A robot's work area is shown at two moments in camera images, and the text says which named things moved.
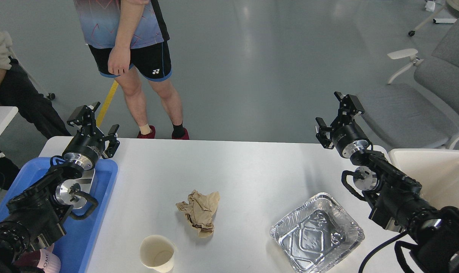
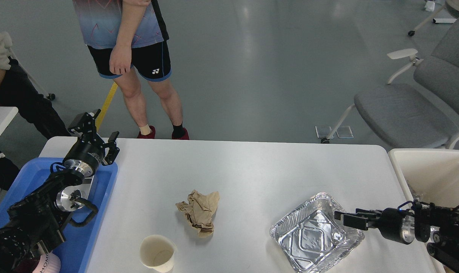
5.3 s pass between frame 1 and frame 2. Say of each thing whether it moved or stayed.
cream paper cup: stayed
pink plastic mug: stayed
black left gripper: stayed
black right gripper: moved
